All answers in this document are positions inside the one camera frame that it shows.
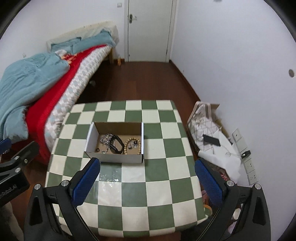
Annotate white cardboard box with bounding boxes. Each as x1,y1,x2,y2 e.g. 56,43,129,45
84,122,144,164

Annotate checkered pattern mattress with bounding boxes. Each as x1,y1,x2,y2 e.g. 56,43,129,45
44,45,112,151

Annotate black fitness band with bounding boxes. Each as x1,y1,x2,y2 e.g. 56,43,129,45
109,135,125,154

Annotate black smartphone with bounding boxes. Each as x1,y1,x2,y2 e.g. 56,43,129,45
203,135,221,147

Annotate silver chain bracelet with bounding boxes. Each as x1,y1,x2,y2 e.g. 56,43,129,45
99,133,114,147

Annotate teal blue blanket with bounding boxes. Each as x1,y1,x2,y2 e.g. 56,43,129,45
1,53,70,143

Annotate wooden bead bracelet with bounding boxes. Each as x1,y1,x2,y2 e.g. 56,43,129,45
123,137,142,155

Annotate white door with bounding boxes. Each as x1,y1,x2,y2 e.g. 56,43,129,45
124,1,178,62

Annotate cream bed headboard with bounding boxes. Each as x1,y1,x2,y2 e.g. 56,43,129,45
46,21,119,52

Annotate teal pillow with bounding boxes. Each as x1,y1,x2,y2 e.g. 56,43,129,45
51,29,116,55

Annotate white wall sockets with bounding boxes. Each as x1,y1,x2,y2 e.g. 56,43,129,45
232,128,258,185

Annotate black charger plug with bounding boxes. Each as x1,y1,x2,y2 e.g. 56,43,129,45
241,150,251,159

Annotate white mug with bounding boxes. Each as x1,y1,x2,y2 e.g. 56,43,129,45
232,208,241,220

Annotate red bed sheet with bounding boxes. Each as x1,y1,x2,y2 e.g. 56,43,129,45
26,45,106,165

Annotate small orange bottle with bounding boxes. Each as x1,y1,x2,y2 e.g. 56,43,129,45
117,55,121,66

